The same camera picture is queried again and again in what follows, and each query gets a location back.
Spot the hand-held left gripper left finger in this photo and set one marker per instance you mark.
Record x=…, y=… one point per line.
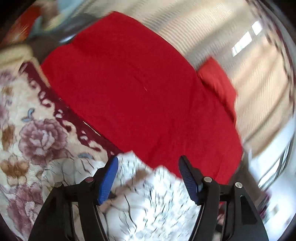
x=108, y=178

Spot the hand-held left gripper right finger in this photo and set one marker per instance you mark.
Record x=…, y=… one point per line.
x=188, y=178

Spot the white black-veined coat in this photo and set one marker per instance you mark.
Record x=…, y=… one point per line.
x=143, y=208

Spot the floral blanket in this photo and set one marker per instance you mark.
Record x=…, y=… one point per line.
x=34, y=139

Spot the red sofa cover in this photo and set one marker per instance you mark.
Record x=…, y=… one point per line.
x=138, y=92

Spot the red pillow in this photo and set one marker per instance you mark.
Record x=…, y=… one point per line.
x=217, y=85

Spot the red box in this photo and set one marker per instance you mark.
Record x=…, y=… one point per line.
x=20, y=23

